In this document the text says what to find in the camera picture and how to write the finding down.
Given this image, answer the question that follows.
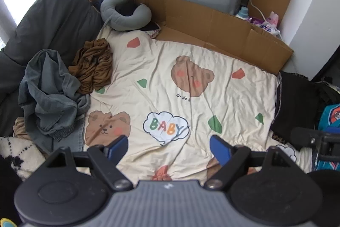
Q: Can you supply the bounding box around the dark grey quilt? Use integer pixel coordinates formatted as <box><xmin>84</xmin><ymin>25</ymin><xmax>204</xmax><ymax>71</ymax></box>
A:
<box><xmin>0</xmin><ymin>48</ymin><xmax>27</xmax><ymax>137</ymax></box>

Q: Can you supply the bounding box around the black clothes pile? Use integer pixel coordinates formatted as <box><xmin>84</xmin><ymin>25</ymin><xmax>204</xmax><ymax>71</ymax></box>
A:
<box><xmin>271</xmin><ymin>71</ymin><xmax>334</xmax><ymax>145</ymax></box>

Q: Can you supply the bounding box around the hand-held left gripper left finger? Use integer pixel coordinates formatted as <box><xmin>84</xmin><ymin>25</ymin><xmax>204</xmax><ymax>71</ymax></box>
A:
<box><xmin>47</xmin><ymin>135</ymin><xmax>133</xmax><ymax>191</ymax></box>

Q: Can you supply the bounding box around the flattened cardboard box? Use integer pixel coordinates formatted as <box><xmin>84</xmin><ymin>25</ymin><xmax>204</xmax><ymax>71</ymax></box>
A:
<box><xmin>125</xmin><ymin>0</ymin><xmax>294</xmax><ymax>74</ymax></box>

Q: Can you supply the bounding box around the white cable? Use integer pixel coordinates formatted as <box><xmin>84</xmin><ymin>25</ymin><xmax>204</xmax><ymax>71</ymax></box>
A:
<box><xmin>248</xmin><ymin>0</ymin><xmax>266</xmax><ymax>20</ymax></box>

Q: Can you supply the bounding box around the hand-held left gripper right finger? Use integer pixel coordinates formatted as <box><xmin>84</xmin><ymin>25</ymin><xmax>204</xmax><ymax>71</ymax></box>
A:
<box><xmin>204</xmin><ymin>135</ymin><xmax>295</xmax><ymax>190</ymax></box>

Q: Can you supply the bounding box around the pink bottle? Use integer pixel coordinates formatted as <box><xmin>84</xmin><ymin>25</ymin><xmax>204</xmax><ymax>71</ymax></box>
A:
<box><xmin>267</xmin><ymin>11</ymin><xmax>279</xmax><ymax>29</ymax></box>

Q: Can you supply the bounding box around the floral cloth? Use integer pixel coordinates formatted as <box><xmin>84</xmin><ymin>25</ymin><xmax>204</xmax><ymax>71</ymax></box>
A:
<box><xmin>146</xmin><ymin>25</ymin><xmax>161</xmax><ymax>39</ymax></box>

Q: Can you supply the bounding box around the cream bear print blanket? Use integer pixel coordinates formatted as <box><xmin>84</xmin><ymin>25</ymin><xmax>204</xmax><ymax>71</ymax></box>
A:
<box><xmin>84</xmin><ymin>27</ymin><xmax>312</xmax><ymax>182</ymax></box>

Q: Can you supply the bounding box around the tan cloth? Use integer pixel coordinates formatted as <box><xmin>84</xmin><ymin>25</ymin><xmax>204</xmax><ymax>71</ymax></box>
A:
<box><xmin>13</xmin><ymin>117</ymin><xmax>33</xmax><ymax>140</ymax></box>

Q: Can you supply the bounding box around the white black knit blanket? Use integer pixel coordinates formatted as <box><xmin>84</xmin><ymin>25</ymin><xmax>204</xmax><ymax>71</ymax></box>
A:
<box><xmin>0</xmin><ymin>137</ymin><xmax>46</xmax><ymax>180</ymax></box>

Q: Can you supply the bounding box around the teal patterned bag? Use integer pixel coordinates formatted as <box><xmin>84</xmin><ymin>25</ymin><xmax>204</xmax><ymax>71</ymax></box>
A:
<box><xmin>315</xmin><ymin>104</ymin><xmax>340</xmax><ymax>171</ymax></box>

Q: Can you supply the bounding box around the blue cap detergent bottle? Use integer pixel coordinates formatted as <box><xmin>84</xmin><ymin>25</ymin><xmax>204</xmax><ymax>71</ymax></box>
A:
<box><xmin>235</xmin><ymin>6</ymin><xmax>249</xmax><ymax>19</ymax></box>

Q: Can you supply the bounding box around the black cushion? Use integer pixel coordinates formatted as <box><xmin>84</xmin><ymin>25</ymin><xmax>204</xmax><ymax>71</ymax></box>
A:
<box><xmin>118</xmin><ymin>2</ymin><xmax>160</xmax><ymax>31</ymax></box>

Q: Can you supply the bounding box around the dark grey blanket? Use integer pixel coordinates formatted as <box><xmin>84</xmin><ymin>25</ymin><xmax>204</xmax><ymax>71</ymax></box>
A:
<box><xmin>5</xmin><ymin>0</ymin><xmax>105</xmax><ymax>65</ymax></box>

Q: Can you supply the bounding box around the brown printed t-shirt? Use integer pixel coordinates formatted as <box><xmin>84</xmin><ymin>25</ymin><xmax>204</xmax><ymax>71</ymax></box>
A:
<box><xmin>68</xmin><ymin>39</ymin><xmax>113</xmax><ymax>94</ymax></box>

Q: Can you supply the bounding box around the blue-grey jacket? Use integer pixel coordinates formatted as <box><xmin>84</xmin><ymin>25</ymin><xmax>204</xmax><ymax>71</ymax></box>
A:
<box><xmin>18</xmin><ymin>49</ymin><xmax>91</xmax><ymax>141</ymax></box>

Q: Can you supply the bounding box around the grey neck pillow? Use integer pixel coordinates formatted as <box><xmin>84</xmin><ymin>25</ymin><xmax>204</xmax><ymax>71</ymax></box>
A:
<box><xmin>100</xmin><ymin>0</ymin><xmax>152</xmax><ymax>31</ymax></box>

